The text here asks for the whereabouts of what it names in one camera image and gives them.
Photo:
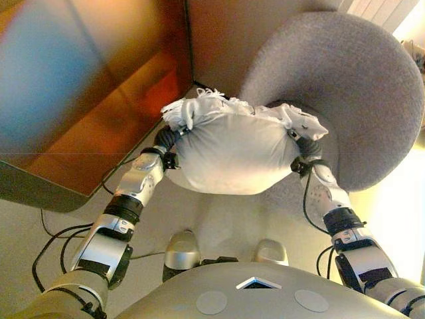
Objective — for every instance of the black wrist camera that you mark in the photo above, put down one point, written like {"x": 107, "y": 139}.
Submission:
{"x": 171, "y": 161}
{"x": 299, "y": 166}

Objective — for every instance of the silver robot leg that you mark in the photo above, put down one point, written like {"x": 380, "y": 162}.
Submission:
{"x": 181, "y": 252}
{"x": 270, "y": 252}

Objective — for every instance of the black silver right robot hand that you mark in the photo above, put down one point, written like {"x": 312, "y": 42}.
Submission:
{"x": 310, "y": 149}

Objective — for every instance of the grey fabric armchair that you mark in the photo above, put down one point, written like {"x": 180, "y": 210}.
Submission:
{"x": 365, "y": 83}

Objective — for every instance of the silver robot torso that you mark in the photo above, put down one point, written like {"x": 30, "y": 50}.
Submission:
{"x": 259, "y": 299}

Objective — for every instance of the silver right robot leg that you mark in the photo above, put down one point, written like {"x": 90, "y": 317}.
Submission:
{"x": 270, "y": 252}

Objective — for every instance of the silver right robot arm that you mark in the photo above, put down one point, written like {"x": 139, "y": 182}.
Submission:
{"x": 365, "y": 262}

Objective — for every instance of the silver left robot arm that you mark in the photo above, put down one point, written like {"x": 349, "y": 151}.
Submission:
{"x": 96, "y": 246}

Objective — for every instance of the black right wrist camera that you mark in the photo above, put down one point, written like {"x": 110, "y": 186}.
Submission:
{"x": 299, "y": 166}

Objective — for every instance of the white slatted panel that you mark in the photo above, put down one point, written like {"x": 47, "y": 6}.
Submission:
{"x": 375, "y": 11}

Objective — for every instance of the silver left robot leg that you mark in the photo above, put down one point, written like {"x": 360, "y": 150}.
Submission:
{"x": 181, "y": 252}

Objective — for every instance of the white fringed cushion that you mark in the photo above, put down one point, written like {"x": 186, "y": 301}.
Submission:
{"x": 232, "y": 156}

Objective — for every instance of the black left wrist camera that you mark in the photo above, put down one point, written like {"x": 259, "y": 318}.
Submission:
{"x": 171, "y": 161}

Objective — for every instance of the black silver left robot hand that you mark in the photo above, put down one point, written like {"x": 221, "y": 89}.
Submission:
{"x": 166, "y": 139}

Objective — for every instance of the glossy brown wooden cabinet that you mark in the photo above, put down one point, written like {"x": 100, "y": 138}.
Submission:
{"x": 83, "y": 99}

